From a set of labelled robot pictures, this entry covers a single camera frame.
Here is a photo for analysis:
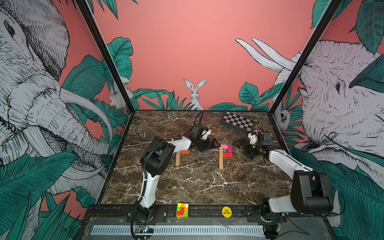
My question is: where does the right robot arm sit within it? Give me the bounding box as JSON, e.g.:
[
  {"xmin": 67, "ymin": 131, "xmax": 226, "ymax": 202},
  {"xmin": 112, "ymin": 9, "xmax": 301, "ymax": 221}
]
[{"xmin": 233, "ymin": 138, "xmax": 334, "ymax": 215}]

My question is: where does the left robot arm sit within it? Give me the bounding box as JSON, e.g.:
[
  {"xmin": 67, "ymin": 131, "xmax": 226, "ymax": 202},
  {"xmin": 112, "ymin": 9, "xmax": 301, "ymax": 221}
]
[{"xmin": 131, "ymin": 136, "xmax": 221, "ymax": 222}]

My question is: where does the folded checkered chess board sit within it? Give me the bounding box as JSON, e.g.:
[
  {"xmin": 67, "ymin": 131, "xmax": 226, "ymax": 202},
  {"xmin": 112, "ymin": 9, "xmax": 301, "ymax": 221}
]
[{"xmin": 220, "ymin": 112, "xmax": 254, "ymax": 135}]

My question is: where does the yellow big blind chip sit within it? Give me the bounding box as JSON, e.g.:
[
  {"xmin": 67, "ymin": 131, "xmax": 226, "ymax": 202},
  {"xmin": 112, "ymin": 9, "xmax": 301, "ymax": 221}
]
[{"xmin": 222, "ymin": 206, "xmax": 232, "ymax": 218}]

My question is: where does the colourful puzzle cube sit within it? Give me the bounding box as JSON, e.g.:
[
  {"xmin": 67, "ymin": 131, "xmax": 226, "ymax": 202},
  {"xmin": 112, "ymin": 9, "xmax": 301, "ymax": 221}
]
[{"xmin": 176, "ymin": 203, "xmax": 189, "ymax": 219}]

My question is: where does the small circuit board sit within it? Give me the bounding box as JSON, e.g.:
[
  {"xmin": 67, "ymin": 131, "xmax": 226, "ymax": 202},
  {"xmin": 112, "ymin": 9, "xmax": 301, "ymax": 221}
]
[{"xmin": 137, "ymin": 225, "xmax": 154, "ymax": 234}]

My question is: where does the white perforated strip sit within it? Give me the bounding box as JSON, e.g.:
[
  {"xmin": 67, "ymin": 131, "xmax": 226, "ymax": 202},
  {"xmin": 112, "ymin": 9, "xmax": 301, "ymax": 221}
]
[{"xmin": 91, "ymin": 225, "xmax": 264, "ymax": 237}]

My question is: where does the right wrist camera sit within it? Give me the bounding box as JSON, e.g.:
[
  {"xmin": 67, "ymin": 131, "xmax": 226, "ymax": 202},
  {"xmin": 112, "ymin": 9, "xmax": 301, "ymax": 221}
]
[{"xmin": 248, "ymin": 131, "xmax": 274, "ymax": 147}]

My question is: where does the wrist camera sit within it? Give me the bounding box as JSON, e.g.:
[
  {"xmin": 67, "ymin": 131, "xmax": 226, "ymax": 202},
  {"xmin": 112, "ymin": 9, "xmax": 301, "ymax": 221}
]
[
  {"xmin": 248, "ymin": 131, "xmax": 274, "ymax": 147},
  {"xmin": 187, "ymin": 125, "xmax": 211, "ymax": 140}
]

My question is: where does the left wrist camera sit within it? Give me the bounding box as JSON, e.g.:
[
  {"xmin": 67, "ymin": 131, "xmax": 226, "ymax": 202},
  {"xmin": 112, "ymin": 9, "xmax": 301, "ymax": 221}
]
[{"xmin": 187, "ymin": 125, "xmax": 211, "ymax": 140}]

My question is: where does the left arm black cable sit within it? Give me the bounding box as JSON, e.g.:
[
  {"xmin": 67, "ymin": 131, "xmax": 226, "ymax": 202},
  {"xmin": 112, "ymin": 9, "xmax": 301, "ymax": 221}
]
[{"xmin": 192, "ymin": 111, "xmax": 205, "ymax": 127}]

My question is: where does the black front rail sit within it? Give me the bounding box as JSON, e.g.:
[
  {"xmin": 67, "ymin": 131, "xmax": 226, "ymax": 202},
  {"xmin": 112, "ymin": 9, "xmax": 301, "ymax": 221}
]
[{"xmin": 83, "ymin": 203, "xmax": 331, "ymax": 224}]

